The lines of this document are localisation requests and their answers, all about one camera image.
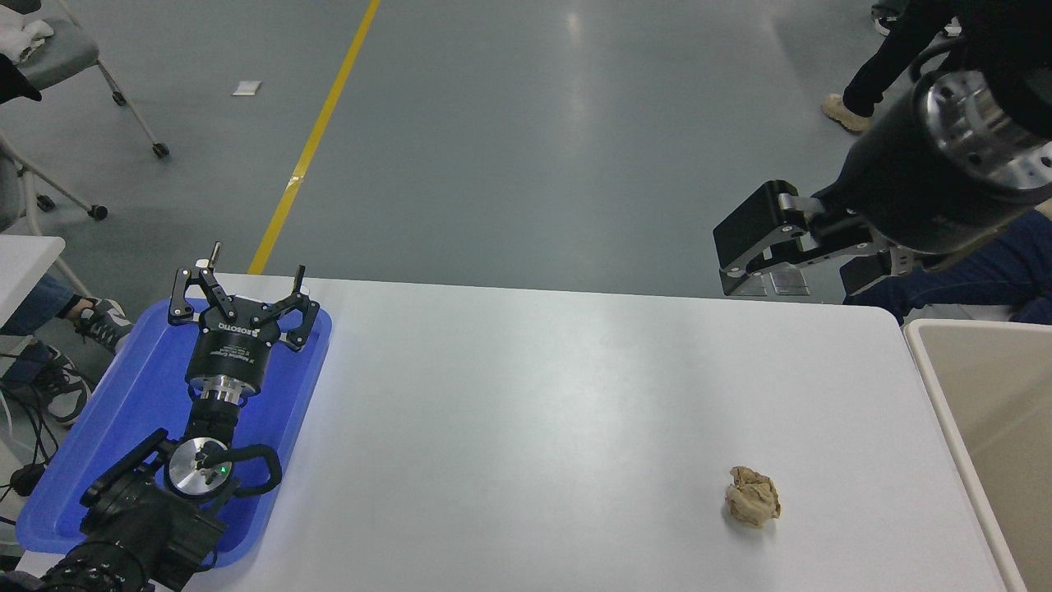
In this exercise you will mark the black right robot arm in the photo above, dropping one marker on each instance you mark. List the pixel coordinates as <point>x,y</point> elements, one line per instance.
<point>978,115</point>

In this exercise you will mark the white paper scrap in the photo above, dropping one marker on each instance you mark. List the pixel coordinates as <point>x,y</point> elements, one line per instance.
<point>246,88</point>

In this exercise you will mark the blue plastic tray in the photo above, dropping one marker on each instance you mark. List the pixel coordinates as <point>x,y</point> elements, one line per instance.
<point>131,403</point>

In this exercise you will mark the large pale bin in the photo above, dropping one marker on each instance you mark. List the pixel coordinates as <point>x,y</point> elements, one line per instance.
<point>994,395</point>

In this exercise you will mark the metal floor plate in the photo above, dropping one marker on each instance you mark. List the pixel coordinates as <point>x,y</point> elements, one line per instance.
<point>752,284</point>
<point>790,282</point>

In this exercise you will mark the small silver pin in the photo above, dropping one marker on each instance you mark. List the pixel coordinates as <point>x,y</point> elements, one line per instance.
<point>215,253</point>

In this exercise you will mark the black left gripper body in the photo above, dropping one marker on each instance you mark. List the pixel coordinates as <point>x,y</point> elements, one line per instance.
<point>230,353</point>

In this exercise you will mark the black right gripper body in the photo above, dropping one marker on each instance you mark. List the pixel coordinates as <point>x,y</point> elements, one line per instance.
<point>896,189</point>

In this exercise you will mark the grey seat wheeled chair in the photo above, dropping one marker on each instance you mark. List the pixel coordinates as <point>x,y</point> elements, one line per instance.
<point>62,49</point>

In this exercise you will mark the person in blue trousers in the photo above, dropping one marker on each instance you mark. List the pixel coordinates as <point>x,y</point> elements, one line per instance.
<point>994,275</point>

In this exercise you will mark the tan paper ball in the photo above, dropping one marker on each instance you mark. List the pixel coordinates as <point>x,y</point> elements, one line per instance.
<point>751,497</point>

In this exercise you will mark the seated person with grey shoes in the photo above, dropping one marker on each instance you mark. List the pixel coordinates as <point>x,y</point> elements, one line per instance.
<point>103,323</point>

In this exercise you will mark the white cloth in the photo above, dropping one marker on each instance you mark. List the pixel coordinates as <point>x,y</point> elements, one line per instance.
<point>23,37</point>

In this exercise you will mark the person with tan shoes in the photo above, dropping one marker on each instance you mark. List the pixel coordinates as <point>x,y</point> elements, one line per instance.
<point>883,66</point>

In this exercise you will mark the small white side table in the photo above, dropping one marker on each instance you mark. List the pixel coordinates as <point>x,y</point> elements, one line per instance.
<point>25,263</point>

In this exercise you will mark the white frame wheeled chair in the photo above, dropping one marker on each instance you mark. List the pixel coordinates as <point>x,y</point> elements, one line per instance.
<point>37,193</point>

